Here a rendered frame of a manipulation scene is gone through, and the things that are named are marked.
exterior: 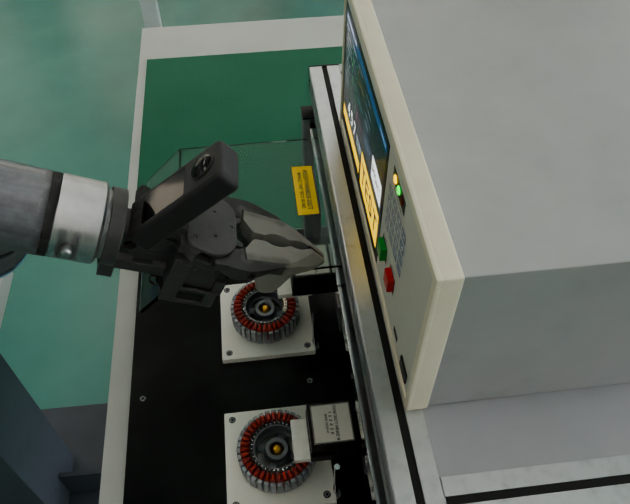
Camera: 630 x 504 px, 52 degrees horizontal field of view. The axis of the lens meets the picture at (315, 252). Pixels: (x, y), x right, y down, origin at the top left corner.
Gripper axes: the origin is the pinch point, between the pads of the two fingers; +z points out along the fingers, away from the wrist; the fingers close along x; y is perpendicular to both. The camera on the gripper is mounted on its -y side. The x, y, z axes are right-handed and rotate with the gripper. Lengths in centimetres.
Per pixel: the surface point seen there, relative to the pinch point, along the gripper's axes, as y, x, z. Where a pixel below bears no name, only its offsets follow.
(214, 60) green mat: 45, -101, 7
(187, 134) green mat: 48, -73, 1
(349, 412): 26.8, 2.5, 17.4
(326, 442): 28.4, 6.3, 14.1
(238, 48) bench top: 43, -106, 12
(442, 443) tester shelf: 2.6, 18.1, 11.8
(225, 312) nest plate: 42.1, -22.2, 5.8
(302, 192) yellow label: 10.8, -20.7, 5.9
